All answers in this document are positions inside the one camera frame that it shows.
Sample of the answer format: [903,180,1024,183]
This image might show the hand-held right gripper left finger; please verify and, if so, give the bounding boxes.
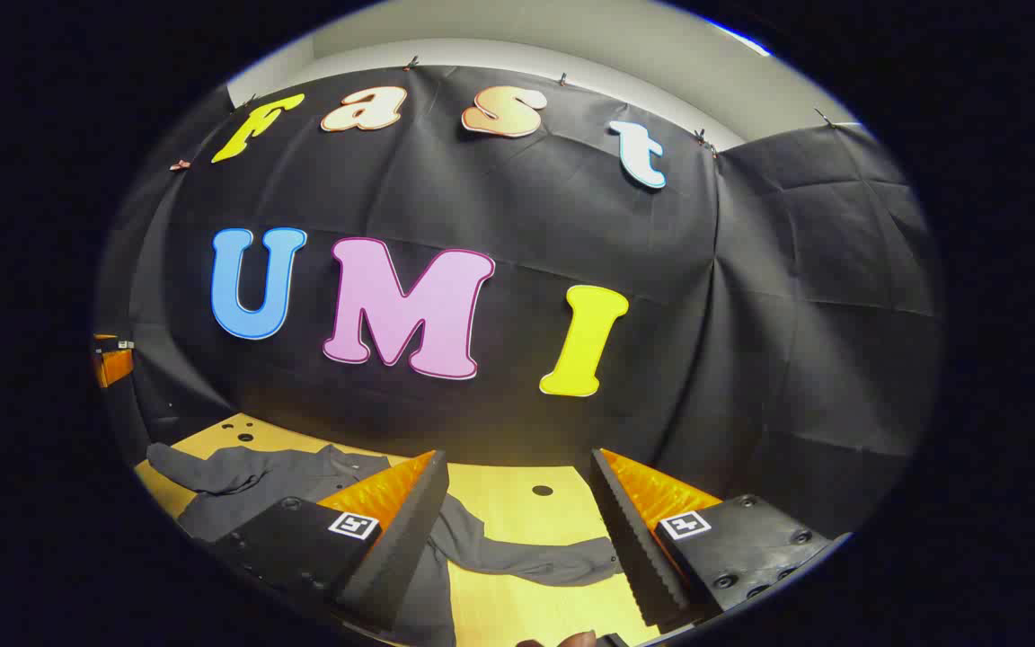
[208,449,451,632]

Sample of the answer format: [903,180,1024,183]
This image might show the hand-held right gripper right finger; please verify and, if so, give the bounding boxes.
[589,448,851,630]

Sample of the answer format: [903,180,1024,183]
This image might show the grey button shirt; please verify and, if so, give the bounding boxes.
[147,442,624,647]

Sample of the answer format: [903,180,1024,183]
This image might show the black backdrop cloth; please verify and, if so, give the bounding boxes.
[95,65,945,540]

